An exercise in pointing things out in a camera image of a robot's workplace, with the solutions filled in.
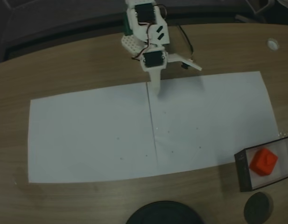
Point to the orange cube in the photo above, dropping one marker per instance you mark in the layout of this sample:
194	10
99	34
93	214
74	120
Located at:
262	162

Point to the brown box white inside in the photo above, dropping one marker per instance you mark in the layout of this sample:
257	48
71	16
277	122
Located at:
243	172

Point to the white paper sheet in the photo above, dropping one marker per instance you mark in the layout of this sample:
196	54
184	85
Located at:
204	116
87	135

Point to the white round cap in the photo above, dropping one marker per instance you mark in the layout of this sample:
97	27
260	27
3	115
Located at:
273	44

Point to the black stand with round base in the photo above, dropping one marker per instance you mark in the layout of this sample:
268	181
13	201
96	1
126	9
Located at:
164	214

